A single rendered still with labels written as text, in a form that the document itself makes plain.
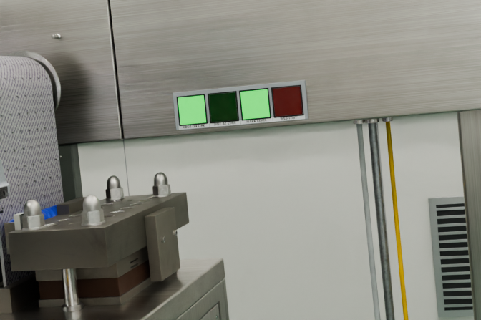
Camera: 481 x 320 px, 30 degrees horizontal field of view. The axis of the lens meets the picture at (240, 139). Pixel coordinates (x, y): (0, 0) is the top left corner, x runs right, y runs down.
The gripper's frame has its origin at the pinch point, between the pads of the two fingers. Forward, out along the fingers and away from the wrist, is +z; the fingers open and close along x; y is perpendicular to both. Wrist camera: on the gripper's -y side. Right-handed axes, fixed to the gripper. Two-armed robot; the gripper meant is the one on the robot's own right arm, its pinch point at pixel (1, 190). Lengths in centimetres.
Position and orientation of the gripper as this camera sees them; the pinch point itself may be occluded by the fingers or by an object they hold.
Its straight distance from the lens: 148.9
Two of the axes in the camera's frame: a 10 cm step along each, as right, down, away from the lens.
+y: -0.9, -9.9, -0.5
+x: -9.7, 0.8, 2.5
